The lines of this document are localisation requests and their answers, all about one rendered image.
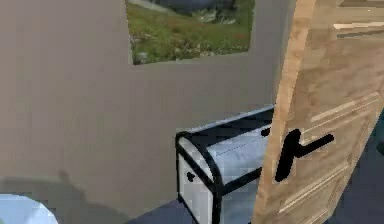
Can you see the light wooden room door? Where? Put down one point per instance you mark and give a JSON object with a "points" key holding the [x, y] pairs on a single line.
{"points": [[326, 100]]}

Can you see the pale blue round object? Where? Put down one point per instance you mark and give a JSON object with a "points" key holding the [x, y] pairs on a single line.
{"points": [[20, 211]]}

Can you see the landscape wall picture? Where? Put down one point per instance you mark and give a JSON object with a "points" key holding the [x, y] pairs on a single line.
{"points": [[190, 30]]}

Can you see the white chest with black trim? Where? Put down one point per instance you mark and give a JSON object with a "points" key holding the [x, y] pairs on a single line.
{"points": [[230, 156]]}

